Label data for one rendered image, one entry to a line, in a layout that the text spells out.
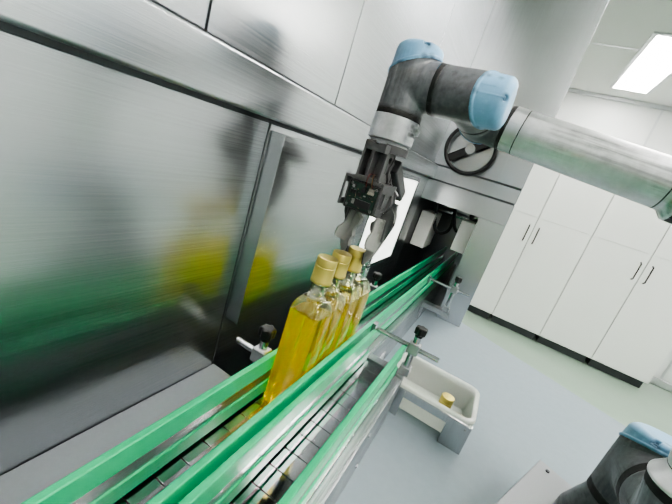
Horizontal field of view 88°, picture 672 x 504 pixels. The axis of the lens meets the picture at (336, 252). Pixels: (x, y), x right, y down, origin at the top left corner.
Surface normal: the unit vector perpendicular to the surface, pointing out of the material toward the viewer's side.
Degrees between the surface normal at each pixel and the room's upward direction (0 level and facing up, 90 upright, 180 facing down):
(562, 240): 90
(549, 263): 90
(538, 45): 90
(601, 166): 110
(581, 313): 90
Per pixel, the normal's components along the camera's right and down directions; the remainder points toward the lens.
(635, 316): -0.45, 0.11
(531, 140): -0.58, 0.39
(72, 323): 0.84, 0.39
